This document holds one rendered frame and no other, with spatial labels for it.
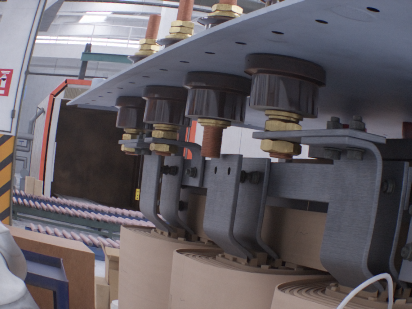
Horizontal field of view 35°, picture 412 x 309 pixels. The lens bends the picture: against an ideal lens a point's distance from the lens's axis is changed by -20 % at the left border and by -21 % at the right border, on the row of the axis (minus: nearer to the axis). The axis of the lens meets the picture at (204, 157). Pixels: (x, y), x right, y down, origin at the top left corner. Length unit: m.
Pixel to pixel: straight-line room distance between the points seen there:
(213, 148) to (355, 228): 0.47
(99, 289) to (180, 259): 3.06
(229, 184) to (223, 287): 0.18
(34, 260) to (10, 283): 1.36
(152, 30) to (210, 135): 0.60
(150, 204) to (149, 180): 0.05
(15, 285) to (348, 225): 0.39
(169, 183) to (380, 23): 1.09
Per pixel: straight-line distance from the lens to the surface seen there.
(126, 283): 1.63
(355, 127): 0.76
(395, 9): 0.56
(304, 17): 0.68
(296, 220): 1.16
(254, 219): 1.18
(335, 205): 0.84
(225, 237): 1.17
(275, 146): 0.94
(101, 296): 4.30
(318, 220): 1.09
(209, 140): 1.20
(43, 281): 1.70
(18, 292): 0.76
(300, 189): 1.06
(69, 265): 2.36
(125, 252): 1.64
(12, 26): 11.60
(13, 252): 1.31
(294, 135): 0.86
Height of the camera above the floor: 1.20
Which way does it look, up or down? 2 degrees up
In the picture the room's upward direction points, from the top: 7 degrees clockwise
